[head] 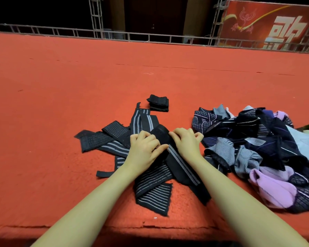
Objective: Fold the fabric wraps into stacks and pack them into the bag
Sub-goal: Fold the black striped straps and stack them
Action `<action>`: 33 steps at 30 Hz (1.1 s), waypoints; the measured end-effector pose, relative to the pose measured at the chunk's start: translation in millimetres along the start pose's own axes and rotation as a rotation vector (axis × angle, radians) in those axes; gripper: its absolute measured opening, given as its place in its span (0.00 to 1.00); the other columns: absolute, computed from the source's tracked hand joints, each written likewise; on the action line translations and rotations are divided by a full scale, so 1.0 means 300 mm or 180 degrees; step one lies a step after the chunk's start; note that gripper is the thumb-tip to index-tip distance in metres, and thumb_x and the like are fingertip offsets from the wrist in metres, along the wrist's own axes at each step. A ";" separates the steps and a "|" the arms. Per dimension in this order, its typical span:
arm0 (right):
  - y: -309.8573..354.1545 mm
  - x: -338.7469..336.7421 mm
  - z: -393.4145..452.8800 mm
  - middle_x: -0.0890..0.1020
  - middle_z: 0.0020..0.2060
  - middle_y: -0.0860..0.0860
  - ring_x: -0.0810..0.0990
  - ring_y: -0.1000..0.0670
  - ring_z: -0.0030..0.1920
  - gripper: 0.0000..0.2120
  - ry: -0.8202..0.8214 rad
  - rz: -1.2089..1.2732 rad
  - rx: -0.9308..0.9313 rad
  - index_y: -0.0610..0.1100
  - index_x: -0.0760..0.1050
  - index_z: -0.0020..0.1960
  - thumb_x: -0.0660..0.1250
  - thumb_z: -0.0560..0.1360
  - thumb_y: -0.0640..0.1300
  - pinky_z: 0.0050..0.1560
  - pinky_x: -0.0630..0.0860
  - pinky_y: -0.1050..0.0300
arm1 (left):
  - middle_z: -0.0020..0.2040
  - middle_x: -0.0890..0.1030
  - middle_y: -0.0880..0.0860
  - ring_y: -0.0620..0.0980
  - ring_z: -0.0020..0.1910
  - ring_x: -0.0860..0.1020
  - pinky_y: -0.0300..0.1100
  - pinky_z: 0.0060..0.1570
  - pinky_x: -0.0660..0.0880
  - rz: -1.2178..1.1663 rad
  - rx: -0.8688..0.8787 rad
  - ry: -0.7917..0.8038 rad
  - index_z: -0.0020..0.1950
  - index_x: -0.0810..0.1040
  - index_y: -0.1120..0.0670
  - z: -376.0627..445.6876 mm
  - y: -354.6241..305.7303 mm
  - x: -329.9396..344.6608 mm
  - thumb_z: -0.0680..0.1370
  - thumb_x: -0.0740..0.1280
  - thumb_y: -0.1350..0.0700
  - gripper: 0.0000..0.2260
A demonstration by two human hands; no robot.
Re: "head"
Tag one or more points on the person's left hand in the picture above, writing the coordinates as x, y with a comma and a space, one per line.
141, 154

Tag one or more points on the person's right hand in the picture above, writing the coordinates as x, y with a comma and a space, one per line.
188, 144

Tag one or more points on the pile of black striped bands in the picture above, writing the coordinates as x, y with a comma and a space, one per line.
113, 141

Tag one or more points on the person's left forearm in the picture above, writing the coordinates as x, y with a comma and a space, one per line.
82, 213

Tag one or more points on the person's right forearm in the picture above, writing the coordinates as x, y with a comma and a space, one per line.
252, 211

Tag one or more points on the heap of dark patterned socks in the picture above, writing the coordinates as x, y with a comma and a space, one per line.
252, 146

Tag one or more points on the grey metal truss tower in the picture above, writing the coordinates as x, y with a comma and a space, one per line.
219, 18
96, 15

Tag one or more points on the dark brown door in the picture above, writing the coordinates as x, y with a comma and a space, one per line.
154, 15

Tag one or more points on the red banner with white print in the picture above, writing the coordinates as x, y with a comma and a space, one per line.
247, 23

